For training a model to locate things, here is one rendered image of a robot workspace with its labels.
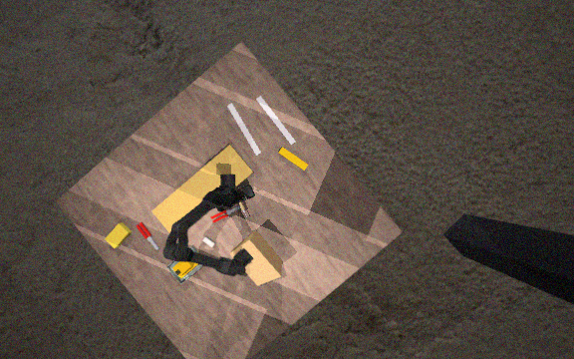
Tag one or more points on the yellow panel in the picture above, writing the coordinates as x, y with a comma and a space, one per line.
189, 195

